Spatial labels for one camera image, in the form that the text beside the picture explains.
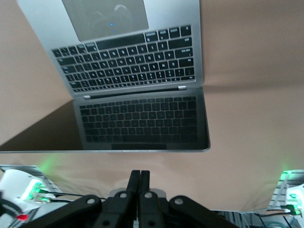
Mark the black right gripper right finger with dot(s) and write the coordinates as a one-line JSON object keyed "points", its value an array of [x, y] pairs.
{"points": [[152, 209]]}

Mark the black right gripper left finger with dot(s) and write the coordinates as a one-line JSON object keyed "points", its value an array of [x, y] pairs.
{"points": [[118, 209]]}

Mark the grey laptop computer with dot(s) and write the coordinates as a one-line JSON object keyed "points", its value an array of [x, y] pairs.
{"points": [[133, 59]]}

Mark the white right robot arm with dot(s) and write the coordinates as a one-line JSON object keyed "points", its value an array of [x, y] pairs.
{"points": [[297, 192]]}

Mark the red left base cap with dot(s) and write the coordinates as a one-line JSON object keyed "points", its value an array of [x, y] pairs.
{"points": [[21, 217]]}

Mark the brown table cover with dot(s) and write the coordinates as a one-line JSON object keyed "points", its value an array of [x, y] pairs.
{"points": [[249, 107]]}

